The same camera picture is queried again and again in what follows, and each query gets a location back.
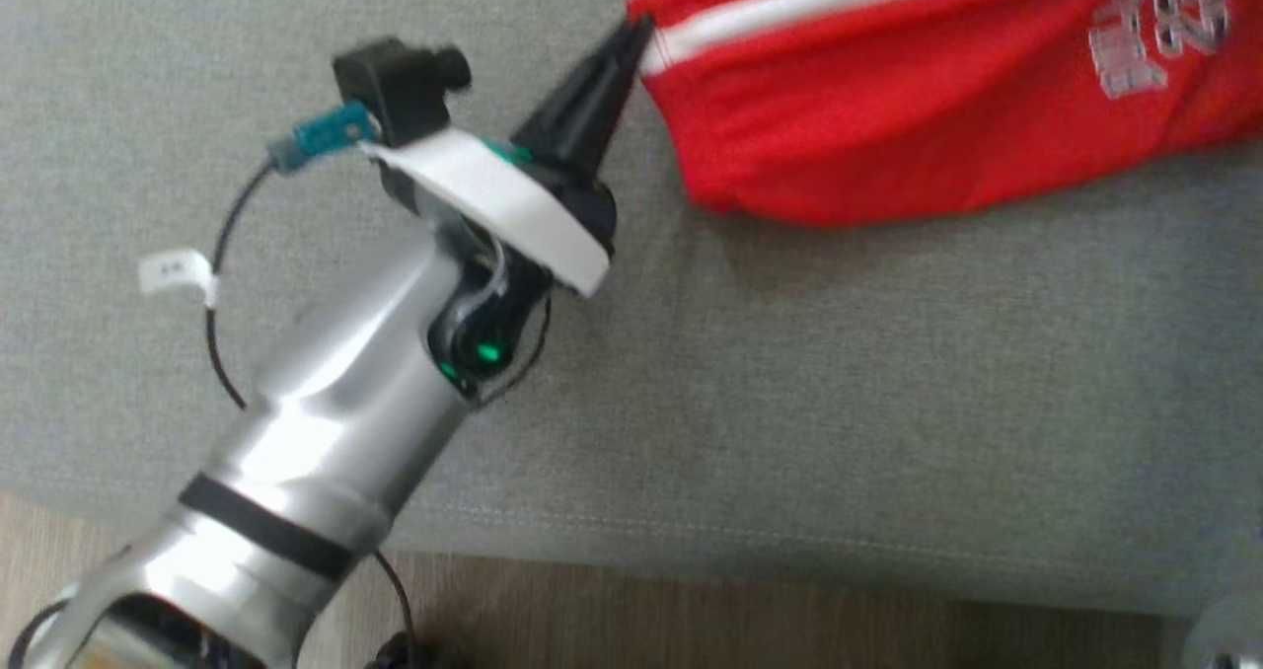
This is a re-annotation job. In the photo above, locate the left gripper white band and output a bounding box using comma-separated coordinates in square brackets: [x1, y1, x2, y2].
[370, 15, 656, 299]

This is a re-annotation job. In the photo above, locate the red white striped sports garment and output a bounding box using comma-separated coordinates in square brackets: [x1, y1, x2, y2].
[627, 0, 1263, 229]

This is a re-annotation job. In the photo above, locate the large grey sofa seat cushion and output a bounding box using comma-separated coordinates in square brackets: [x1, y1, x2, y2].
[0, 0, 1263, 618]

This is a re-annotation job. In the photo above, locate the black cable with teal plug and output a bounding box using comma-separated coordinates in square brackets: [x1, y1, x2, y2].
[202, 102, 386, 413]

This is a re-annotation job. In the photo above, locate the white cable label tag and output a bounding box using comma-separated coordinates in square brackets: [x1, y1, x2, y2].
[138, 247, 219, 308]

